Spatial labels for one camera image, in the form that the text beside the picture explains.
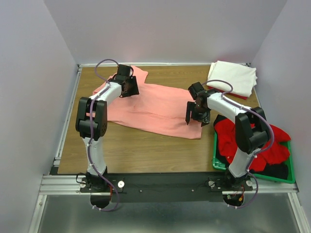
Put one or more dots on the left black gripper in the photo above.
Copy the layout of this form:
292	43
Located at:
134	91

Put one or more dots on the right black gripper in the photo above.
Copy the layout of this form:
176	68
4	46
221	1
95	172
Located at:
204	119

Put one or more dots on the pink t shirt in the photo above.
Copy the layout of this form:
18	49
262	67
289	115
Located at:
156	109

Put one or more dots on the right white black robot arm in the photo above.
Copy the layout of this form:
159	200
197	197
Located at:
252	131

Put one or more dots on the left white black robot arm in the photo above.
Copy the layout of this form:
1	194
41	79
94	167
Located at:
92	115

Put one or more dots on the folded red t shirt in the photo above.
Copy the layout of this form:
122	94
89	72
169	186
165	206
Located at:
232	94

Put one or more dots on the folded white t shirt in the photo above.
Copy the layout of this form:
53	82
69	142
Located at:
241	77

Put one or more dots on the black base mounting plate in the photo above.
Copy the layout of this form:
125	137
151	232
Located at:
162	187

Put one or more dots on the crumpled red t shirt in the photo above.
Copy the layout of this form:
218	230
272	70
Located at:
274	145

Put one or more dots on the black t shirt in bin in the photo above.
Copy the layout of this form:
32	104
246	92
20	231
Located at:
277	171

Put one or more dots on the green plastic bin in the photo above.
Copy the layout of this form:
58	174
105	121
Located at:
220	165

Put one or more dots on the aluminium table frame rail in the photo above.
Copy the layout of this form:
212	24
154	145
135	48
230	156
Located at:
41	199

